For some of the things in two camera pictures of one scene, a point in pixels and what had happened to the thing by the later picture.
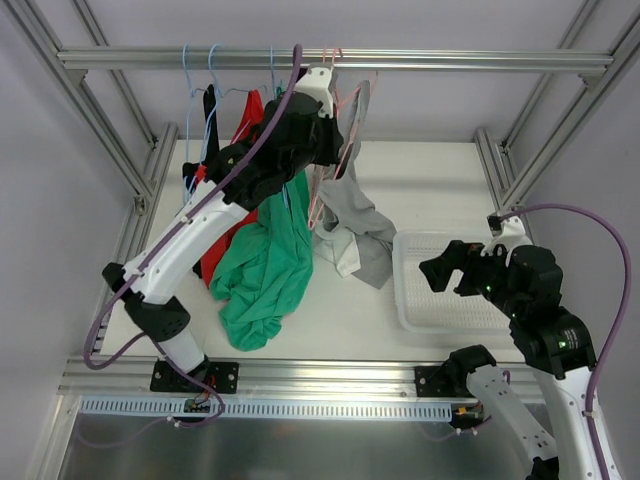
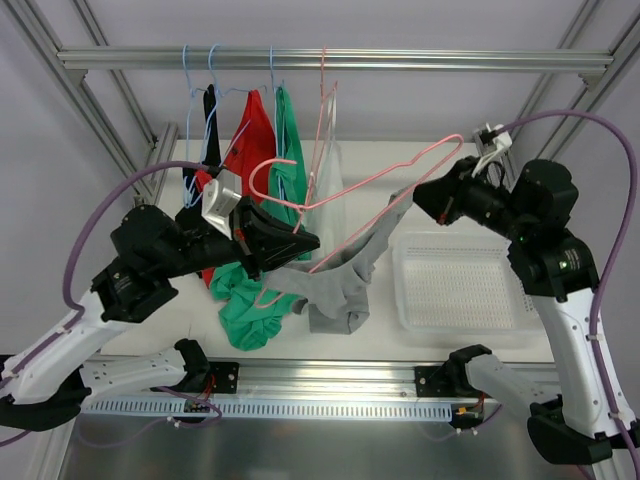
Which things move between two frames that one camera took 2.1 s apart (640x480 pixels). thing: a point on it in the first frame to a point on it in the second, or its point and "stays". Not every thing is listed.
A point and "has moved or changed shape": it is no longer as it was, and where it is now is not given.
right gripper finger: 439,270 to 441,198
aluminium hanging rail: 340,58 stays
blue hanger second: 219,96 stays
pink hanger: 339,102 to 452,152
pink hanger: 313,225 has moved or changed shape
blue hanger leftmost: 192,92 stays
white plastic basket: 421,309 stays
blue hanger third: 271,69 stays
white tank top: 340,248 to 327,211
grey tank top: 345,206 to 335,293
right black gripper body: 465,270 to 451,191
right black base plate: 435,382 stays
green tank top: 265,268 stays
